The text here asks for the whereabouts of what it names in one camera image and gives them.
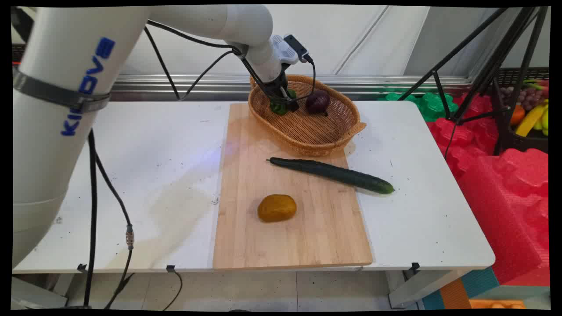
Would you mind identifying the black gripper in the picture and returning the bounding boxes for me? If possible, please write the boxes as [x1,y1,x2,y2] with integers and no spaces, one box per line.
[263,70,301,113]

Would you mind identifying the green bell pepper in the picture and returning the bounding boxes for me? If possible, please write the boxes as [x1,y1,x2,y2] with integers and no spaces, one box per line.
[270,89,298,116]

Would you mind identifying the brown yellow potato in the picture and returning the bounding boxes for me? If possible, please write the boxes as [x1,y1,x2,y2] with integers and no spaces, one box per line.
[257,194,298,223]

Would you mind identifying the dark red onion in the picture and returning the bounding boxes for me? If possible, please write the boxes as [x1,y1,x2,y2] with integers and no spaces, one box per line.
[305,90,331,116]

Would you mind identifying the woven wicker basket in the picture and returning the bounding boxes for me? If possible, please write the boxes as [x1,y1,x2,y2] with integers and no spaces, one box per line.
[248,74,367,158]

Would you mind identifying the dark green cucumber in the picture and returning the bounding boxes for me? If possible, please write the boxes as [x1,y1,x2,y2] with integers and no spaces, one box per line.
[266,157,395,195]

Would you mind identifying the wooden cutting board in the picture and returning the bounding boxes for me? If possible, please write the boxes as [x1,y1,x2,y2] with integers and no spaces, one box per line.
[213,103,374,270]

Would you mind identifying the green foam mat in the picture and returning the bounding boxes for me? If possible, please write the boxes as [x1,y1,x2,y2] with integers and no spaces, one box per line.
[378,89,460,123]

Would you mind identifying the red foam mat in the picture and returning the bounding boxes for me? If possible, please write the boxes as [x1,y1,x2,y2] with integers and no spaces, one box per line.
[427,93,501,178]
[456,148,550,287]

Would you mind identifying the black tripod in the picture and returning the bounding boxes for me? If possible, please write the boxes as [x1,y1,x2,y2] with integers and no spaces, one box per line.
[397,6,550,159]

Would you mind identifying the black plastic crate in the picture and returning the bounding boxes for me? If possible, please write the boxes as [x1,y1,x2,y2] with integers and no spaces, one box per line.
[493,66,550,154]

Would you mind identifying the white table leg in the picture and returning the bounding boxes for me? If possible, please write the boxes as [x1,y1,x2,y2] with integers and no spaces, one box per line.
[388,269,468,309]

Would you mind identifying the purple toy grapes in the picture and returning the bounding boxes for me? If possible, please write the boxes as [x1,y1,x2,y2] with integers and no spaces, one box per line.
[501,86,543,111]

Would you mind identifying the yellow toy banana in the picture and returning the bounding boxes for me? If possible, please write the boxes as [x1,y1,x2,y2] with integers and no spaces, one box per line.
[515,103,549,137]

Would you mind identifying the orange floor mat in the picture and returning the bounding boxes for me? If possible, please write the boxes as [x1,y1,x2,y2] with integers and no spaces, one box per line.
[438,278,473,310]

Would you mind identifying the light green toy fruit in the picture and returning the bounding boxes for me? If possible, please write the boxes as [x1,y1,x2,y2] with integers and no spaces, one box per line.
[533,107,550,136]

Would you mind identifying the teal floor mat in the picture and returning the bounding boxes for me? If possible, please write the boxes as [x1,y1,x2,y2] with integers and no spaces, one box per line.
[421,267,500,310]

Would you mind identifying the aluminium wall rail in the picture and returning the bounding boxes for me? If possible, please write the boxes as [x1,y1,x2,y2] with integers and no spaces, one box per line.
[110,74,472,93]

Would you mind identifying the black camera cable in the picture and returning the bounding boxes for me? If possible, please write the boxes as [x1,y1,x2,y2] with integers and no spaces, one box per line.
[288,56,317,106]

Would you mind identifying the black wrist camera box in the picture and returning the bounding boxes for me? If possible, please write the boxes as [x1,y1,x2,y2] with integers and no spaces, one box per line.
[284,34,314,64]

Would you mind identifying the black cable to wrist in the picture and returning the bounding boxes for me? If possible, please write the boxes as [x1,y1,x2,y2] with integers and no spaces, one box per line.
[147,20,243,55]

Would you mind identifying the black looping arm cable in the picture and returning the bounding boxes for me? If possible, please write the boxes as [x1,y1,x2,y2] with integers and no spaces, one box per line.
[144,27,241,101]

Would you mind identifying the black cable with metal connector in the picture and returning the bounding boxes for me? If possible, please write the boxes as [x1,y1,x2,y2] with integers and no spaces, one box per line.
[94,151,136,309]

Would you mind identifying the thin black cable under table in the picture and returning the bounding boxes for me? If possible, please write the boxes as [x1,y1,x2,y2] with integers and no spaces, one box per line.
[162,270,184,310]

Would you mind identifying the thick black base cable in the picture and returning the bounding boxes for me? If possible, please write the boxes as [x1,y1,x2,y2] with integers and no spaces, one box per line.
[83,129,99,308]

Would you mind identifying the grey strap on arm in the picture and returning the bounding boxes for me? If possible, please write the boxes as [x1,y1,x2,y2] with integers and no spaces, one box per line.
[12,66,112,115]

